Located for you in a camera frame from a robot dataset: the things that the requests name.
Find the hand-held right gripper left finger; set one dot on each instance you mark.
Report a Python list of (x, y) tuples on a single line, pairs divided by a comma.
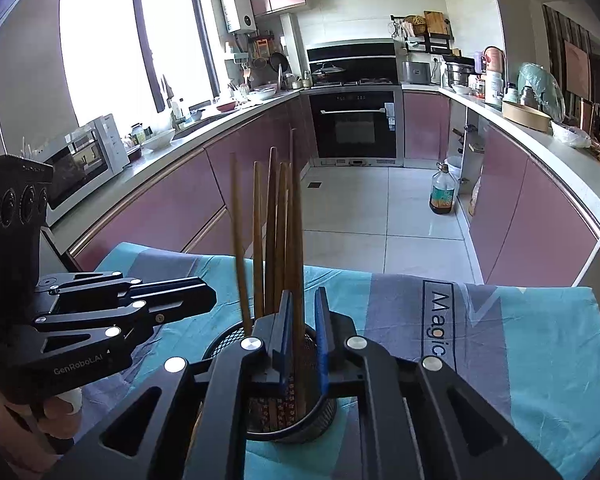
[(285, 350)]

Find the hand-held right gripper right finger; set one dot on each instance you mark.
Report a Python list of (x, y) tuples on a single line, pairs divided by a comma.
[(322, 345)]

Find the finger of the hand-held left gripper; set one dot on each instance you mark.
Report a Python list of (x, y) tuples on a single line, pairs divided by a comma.
[(105, 282), (180, 302)]

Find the black mesh pen holder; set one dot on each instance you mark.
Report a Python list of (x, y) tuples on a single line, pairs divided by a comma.
[(310, 422)]

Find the bunch of wooden chopsticks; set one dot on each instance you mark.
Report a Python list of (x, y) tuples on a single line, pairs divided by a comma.
[(271, 210)]

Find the person's left forearm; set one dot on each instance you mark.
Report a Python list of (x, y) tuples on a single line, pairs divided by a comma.
[(5, 425)]

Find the person's left hand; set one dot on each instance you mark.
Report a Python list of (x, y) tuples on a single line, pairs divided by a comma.
[(60, 415)]

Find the white toaster oven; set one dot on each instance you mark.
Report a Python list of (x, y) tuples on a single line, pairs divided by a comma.
[(85, 160)]

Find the pink base cabinets under window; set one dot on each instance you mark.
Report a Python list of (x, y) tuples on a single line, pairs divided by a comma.
[(180, 195)]

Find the large white bowl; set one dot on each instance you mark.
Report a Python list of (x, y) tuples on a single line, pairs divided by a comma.
[(158, 140)]

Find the blue grey printed tablecloth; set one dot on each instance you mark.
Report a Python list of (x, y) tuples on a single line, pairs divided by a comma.
[(505, 350)]

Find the cooking oil bottle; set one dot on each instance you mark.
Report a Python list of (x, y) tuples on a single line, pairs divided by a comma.
[(442, 192)]

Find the large kitchen window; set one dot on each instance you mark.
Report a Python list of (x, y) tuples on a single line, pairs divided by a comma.
[(110, 55)]

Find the black built-in oven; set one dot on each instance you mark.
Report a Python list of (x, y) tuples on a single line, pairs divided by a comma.
[(355, 125)]

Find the pink base cabinets with open door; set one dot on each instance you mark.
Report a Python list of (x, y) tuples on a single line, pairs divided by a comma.
[(530, 220)]

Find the hanging black pan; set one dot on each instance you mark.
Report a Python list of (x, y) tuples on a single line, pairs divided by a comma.
[(278, 61)]

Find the wok with glass lid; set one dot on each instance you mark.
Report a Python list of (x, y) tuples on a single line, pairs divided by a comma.
[(328, 72)]

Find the black range hood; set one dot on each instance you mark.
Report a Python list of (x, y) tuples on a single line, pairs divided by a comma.
[(365, 62)]

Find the white water heater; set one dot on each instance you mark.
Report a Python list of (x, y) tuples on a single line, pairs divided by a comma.
[(237, 9)]

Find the stainless steel pot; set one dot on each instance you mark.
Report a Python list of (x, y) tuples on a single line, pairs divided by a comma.
[(458, 74)]

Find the round bamboo tray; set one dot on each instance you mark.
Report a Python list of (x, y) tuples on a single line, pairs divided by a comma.
[(525, 116)]

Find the white plastic bag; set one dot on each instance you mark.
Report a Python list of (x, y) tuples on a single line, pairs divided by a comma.
[(571, 135)]

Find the pink kettle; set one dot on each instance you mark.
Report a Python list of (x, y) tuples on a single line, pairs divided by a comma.
[(494, 60)]

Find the green covered appliance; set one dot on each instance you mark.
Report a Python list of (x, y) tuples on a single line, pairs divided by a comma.
[(542, 87)]

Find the wooden cutting board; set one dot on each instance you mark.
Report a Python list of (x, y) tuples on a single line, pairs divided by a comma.
[(435, 22)]

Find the black wall rack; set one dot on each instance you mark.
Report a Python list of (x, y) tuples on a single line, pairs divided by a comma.
[(430, 44)]

